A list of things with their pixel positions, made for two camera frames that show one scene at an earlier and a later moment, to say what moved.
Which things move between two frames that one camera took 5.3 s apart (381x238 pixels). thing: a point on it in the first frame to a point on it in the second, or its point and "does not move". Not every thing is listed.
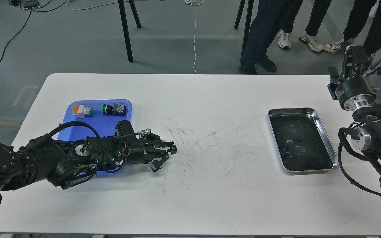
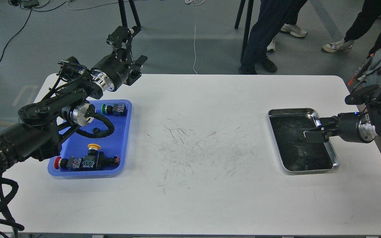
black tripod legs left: (121, 2) does not move
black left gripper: (142, 150) to (111, 71)
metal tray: (302, 145) does not move
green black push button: (117, 110) does not move
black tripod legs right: (250, 7) does not move
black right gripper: (355, 92) to (348, 128)
